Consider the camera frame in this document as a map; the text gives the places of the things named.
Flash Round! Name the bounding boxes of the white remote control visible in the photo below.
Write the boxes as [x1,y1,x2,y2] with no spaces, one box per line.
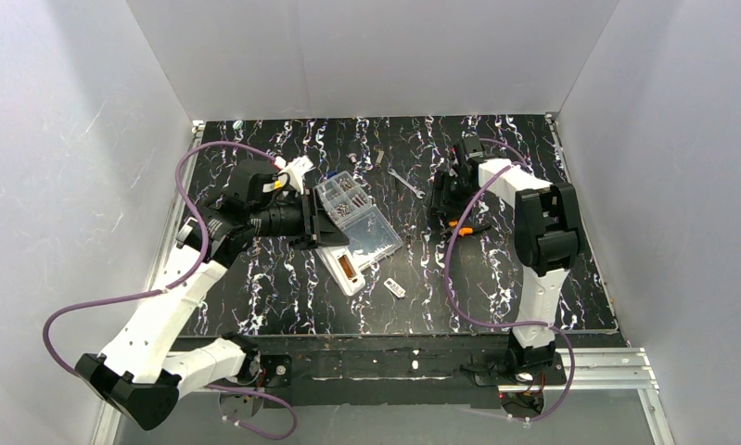
[316,246,365,297]

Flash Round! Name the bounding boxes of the white remote battery cover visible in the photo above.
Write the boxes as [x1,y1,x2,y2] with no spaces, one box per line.
[383,278,406,299]

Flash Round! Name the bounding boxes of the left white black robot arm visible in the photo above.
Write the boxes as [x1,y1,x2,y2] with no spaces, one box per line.
[74,157,364,430]

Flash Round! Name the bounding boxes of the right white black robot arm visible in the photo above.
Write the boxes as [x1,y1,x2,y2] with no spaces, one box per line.
[429,135,587,375]

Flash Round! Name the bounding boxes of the clear plastic screw box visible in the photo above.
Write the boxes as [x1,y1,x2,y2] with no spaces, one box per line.
[314,172,402,271]

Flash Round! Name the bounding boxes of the silver open-end wrench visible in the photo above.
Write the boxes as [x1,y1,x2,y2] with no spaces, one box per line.
[387,168,425,199]

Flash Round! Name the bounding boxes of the orange handled pliers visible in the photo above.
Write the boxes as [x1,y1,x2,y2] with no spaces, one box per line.
[441,221,492,237]

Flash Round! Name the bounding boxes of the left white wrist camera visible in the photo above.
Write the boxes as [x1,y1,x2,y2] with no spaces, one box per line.
[274,156,314,194]

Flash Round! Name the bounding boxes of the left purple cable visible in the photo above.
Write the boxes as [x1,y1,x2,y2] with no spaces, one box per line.
[41,141,299,441]

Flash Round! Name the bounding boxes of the black front mounting rail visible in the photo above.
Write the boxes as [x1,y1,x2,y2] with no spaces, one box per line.
[252,334,566,408]

